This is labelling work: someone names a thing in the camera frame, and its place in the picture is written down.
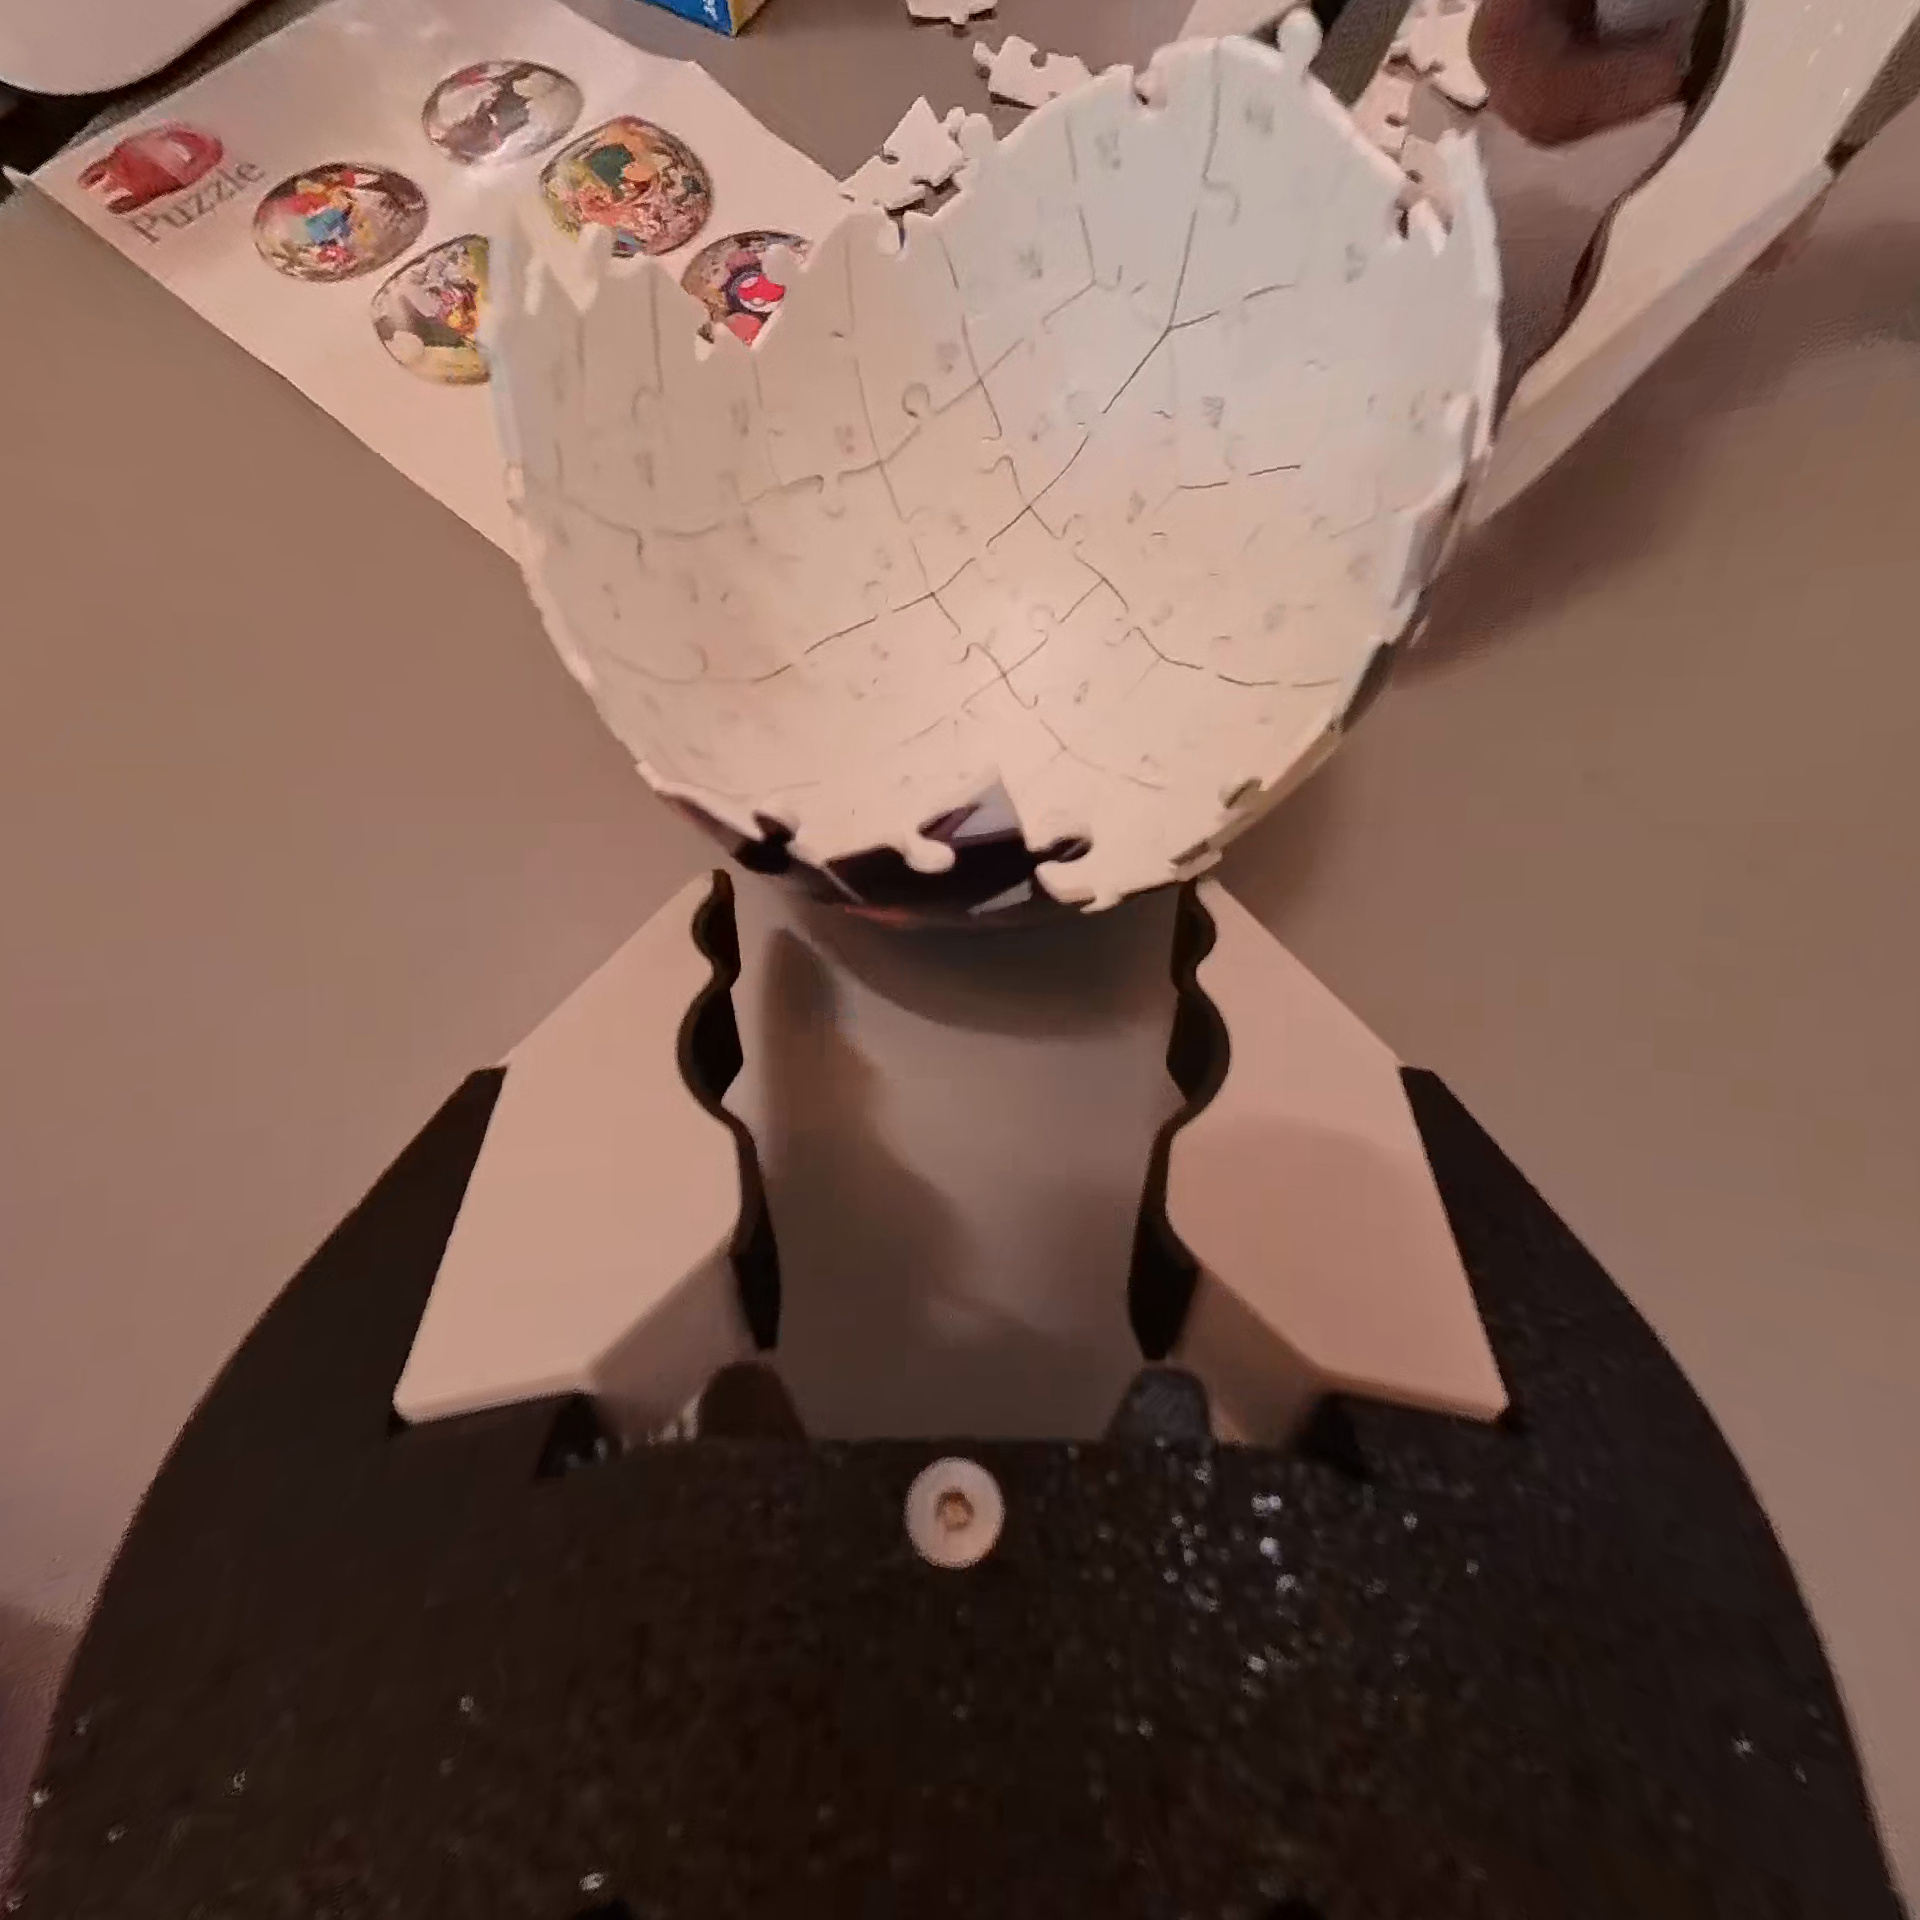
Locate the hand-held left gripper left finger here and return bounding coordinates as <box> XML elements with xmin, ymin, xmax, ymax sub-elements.
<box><xmin>391</xmin><ymin>879</ymin><xmax>785</xmax><ymax>1443</ymax></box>

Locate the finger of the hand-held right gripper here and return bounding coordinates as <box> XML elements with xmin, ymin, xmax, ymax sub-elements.
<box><xmin>1477</xmin><ymin>0</ymin><xmax>1914</xmax><ymax>530</ymax></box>

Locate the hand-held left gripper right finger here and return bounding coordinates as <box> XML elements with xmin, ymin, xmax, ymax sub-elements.
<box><xmin>1128</xmin><ymin>882</ymin><xmax>1513</xmax><ymax>1444</ymax></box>

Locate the colourful half-built puzzle ball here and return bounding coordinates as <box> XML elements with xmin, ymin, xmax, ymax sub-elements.
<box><xmin>496</xmin><ymin>11</ymin><xmax>1506</xmax><ymax>939</ymax></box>

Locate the pile of puzzle pieces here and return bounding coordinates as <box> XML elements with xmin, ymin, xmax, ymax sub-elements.
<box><xmin>840</xmin><ymin>0</ymin><xmax>1496</xmax><ymax>226</ymax></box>

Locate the white printed paper leaflet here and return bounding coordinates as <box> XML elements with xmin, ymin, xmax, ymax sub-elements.
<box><xmin>8</xmin><ymin>60</ymin><xmax>841</xmax><ymax>559</ymax></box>

